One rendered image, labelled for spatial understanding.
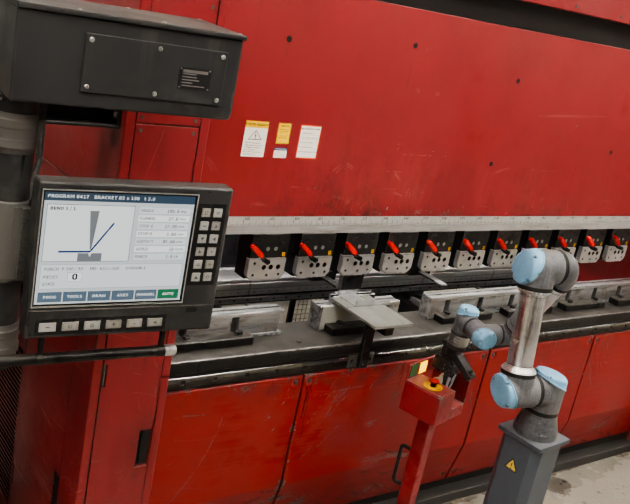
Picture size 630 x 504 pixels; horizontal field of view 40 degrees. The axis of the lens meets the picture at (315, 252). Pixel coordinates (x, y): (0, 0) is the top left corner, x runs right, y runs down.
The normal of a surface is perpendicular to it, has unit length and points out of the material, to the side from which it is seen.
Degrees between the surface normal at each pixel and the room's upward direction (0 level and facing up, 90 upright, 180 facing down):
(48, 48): 90
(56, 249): 90
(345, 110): 90
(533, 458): 90
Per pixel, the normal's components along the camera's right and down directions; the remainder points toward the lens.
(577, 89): 0.57, 0.36
